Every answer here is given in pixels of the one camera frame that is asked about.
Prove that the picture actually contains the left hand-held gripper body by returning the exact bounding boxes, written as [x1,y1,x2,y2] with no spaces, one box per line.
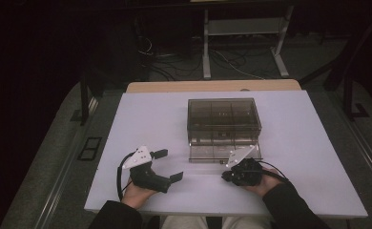
[122,145,173,194]

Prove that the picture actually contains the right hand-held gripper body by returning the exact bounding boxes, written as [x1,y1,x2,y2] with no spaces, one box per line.
[225,144,264,188]

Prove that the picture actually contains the smoky transparent drawer box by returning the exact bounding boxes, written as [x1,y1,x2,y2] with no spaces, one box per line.
[187,97,262,147]

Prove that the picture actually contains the person's left hand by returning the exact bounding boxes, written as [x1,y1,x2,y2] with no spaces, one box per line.
[120,181,159,210]

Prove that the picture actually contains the person's right hand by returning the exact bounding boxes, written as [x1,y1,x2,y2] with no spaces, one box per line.
[244,173,284,198]

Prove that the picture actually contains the person's left leg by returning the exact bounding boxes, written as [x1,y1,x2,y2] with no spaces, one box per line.
[161,216,209,229]

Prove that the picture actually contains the person's leg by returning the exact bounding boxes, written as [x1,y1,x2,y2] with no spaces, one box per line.
[220,216,272,229]
[161,216,209,229]

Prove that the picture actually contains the person's right leg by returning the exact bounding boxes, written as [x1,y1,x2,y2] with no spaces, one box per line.
[220,216,272,229]

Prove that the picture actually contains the black metal stand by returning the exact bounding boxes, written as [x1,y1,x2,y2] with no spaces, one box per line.
[323,9,372,121]
[70,73,101,126]

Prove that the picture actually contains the white metal stand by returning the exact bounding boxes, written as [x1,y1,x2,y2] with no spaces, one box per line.
[202,4,295,80]

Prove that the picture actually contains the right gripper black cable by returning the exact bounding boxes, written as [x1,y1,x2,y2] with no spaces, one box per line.
[256,160,290,184]

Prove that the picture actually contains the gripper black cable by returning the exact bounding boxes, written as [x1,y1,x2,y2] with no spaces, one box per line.
[116,152,134,202]
[256,160,290,184]

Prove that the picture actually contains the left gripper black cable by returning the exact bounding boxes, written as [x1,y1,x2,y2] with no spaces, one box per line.
[116,152,134,202]

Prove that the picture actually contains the aluminium floor rail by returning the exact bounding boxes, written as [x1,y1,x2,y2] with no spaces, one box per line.
[340,104,372,192]
[34,94,101,229]

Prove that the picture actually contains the tangle of black floor cables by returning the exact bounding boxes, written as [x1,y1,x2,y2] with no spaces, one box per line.
[135,36,264,82]

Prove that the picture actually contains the white floor cable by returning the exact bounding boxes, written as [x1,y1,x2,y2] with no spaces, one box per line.
[212,49,265,80]

